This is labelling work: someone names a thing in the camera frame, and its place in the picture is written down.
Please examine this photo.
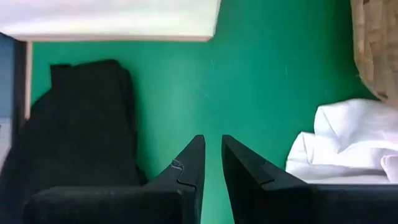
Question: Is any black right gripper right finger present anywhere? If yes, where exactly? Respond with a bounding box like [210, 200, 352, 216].
[221, 134, 398, 224]

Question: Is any beige fabric storage bin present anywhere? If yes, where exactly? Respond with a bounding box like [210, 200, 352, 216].
[0, 0, 222, 43]

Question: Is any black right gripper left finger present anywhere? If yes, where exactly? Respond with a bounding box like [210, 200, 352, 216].
[23, 134, 206, 224]

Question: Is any large white garment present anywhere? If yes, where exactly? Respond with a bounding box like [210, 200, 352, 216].
[285, 98, 398, 185]

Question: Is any woven wicker basket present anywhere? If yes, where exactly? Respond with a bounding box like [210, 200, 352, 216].
[349, 0, 398, 110]

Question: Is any folded black garment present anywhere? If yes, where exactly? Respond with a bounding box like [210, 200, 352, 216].
[0, 58, 149, 224]

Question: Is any black metal table frame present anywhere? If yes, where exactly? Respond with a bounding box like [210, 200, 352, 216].
[12, 39, 29, 131]

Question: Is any green table mat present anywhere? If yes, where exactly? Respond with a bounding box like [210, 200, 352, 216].
[30, 0, 384, 224]

